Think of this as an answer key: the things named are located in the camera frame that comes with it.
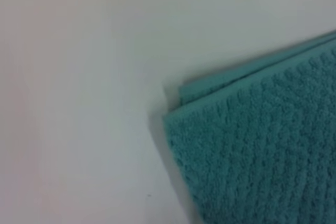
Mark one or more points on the teal waffle-weave towel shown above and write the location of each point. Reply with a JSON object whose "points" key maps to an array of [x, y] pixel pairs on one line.
{"points": [[262, 142]]}

